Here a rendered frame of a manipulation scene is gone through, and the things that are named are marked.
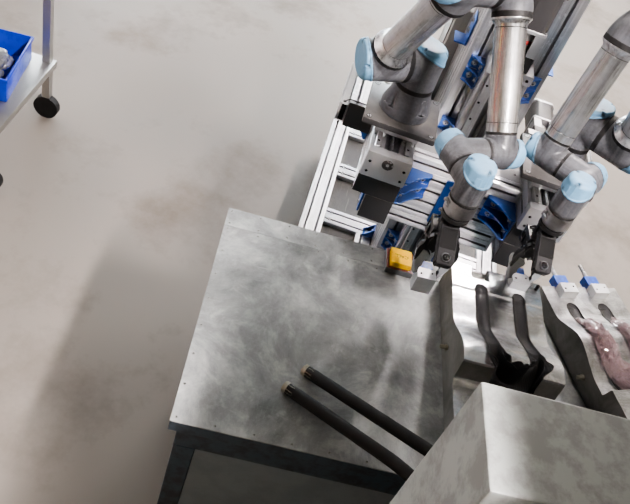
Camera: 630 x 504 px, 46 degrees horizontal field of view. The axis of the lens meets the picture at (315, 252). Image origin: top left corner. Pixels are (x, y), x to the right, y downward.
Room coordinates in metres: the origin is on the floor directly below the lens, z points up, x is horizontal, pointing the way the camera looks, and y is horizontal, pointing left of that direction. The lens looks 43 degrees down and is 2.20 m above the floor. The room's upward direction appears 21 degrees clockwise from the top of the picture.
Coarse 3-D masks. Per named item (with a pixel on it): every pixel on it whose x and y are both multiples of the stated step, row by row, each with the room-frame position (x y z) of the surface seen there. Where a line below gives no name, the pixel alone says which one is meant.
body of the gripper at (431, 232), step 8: (432, 216) 1.45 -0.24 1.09; (440, 216) 1.46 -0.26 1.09; (448, 216) 1.39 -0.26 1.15; (432, 224) 1.42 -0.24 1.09; (456, 224) 1.38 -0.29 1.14; (464, 224) 1.39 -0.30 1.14; (432, 232) 1.40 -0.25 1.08; (432, 240) 1.38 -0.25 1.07; (432, 248) 1.38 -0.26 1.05; (456, 248) 1.39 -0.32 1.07
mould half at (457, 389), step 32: (448, 288) 1.47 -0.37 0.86; (512, 288) 1.54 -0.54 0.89; (448, 320) 1.37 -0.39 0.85; (512, 320) 1.42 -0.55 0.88; (448, 352) 1.27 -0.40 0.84; (480, 352) 1.22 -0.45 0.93; (512, 352) 1.26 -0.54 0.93; (544, 352) 1.32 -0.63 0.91; (448, 384) 1.18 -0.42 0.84; (544, 384) 1.22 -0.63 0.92; (448, 416) 1.09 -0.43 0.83
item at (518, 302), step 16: (480, 288) 1.49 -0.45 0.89; (480, 304) 1.44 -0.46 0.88; (512, 304) 1.48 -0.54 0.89; (480, 320) 1.38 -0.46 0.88; (528, 336) 1.39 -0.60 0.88; (496, 352) 1.26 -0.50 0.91; (528, 352) 1.28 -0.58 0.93; (496, 368) 1.19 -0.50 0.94; (512, 368) 1.21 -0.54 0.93; (528, 368) 1.23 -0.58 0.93; (544, 368) 1.25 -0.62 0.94; (496, 384) 1.18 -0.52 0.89; (512, 384) 1.22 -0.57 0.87; (528, 384) 1.23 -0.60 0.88
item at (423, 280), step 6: (426, 264) 1.43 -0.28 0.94; (420, 270) 1.39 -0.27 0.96; (426, 270) 1.40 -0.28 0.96; (432, 270) 1.41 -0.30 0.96; (414, 276) 1.38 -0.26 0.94; (420, 276) 1.37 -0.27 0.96; (426, 276) 1.38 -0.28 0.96; (432, 276) 1.38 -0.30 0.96; (414, 282) 1.37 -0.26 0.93; (420, 282) 1.37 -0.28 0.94; (426, 282) 1.37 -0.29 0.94; (432, 282) 1.37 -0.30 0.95; (414, 288) 1.37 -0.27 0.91; (420, 288) 1.37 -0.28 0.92; (426, 288) 1.37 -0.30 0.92
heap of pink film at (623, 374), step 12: (588, 324) 1.50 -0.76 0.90; (600, 324) 1.51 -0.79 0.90; (624, 324) 1.56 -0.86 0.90; (600, 336) 1.45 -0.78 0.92; (612, 336) 1.48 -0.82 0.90; (624, 336) 1.51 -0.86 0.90; (600, 348) 1.42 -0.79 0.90; (612, 348) 1.43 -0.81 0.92; (612, 360) 1.40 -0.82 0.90; (612, 372) 1.38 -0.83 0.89; (624, 372) 1.38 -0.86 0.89; (624, 384) 1.35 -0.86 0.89
